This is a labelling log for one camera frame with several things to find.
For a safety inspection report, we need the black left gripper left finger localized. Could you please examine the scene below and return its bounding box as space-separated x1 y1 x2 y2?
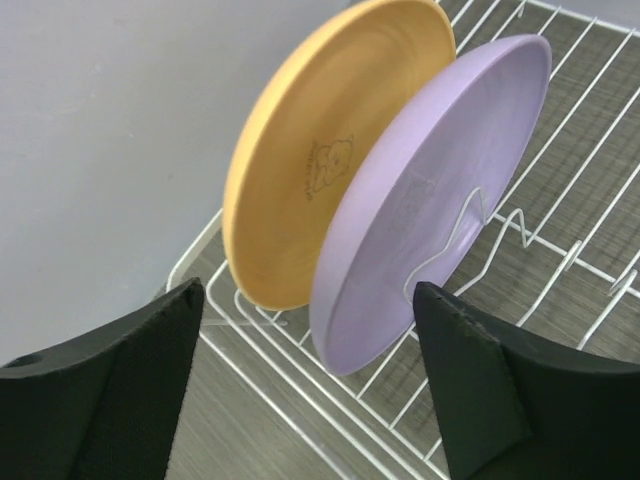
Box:
1 278 205 479

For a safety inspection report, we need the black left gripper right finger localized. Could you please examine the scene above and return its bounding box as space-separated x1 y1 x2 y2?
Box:
413 282 639 479

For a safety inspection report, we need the purple plate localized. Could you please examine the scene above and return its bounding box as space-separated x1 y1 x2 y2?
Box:
309 34 552 376

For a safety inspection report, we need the yellow plate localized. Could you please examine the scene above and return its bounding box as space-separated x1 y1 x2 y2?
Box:
222 1 456 310

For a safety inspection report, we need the white wire dish rack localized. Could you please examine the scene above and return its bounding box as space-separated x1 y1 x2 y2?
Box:
168 1 639 479

